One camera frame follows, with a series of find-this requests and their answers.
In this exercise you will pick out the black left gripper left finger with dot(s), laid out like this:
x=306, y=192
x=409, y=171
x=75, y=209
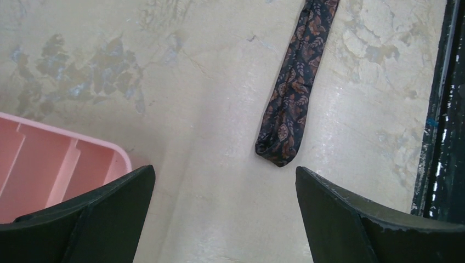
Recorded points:
x=103, y=225

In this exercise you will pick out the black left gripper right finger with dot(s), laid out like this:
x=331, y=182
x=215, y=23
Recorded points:
x=342, y=226

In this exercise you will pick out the brown patterned necktie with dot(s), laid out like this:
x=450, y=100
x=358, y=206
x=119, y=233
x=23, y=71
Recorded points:
x=284, y=119

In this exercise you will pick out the pink compartment tray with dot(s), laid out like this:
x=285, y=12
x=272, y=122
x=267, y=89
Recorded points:
x=42, y=165

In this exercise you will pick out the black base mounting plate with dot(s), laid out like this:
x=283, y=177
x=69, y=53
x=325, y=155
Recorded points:
x=439, y=186

